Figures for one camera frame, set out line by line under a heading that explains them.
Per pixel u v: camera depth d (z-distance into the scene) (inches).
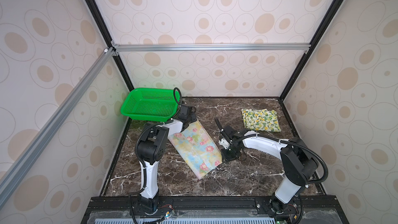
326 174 16.9
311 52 36.3
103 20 31.7
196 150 36.0
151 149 20.9
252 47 65.0
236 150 29.2
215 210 28.8
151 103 45.8
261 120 41.7
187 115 32.1
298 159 19.8
